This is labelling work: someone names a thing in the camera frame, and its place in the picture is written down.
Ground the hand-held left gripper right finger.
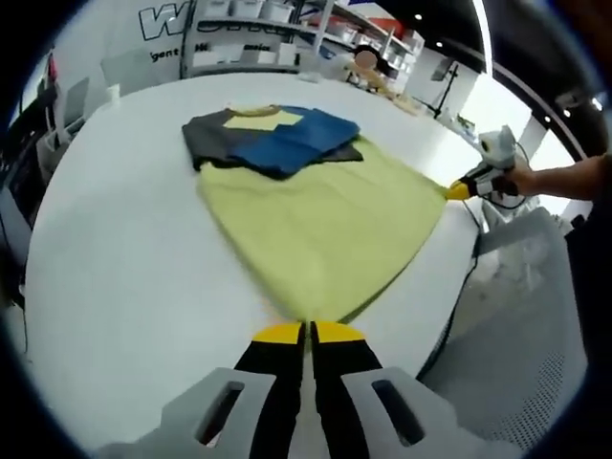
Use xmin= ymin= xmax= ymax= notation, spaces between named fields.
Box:
xmin=310 ymin=319 xmax=522 ymax=459

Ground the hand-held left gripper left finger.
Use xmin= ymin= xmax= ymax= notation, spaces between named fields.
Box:
xmin=98 ymin=321 xmax=304 ymax=459

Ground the yellow blue grey garment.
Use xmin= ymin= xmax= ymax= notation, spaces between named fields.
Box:
xmin=181 ymin=103 xmax=453 ymax=326

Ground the person's right hand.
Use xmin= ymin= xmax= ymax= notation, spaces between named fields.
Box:
xmin=500 ymin=164 xmax=537 ymax=197

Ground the black tripod stand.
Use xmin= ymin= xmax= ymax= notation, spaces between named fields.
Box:
xmin=428 ymin=60 xmax=461 ymax=120

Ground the white shelf with bins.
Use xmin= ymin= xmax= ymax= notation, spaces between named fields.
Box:
xmin=334 ymin=9 xmax=427 ymax=93

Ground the grey mesh office chair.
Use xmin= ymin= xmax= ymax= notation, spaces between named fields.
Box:
xmin=415 ymin=208 xmax=594 ymax=450

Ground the grey metal shelf rack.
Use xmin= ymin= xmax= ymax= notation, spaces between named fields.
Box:
xmin=179 ymin=0 xmax=337 ymax=78

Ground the white chair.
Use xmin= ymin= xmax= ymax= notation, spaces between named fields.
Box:
xmin=44 ymin=77 xmax=93 ymax=145

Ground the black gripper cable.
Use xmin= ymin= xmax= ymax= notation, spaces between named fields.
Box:
xmin=415 ymin=199 xmax=485 ymax=380

